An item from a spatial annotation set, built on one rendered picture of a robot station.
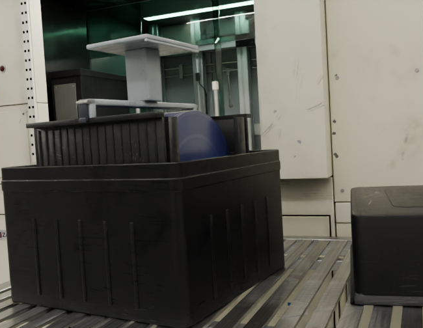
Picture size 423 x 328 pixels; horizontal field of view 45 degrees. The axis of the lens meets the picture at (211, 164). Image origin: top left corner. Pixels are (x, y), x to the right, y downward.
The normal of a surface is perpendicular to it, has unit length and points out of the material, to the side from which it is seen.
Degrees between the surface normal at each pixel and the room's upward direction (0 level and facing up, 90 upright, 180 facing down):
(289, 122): 90
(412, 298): 60
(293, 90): 90
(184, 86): 90
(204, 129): 91
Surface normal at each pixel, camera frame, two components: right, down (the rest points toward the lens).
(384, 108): -0.37, 0.07
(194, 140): 0.86, -0.01
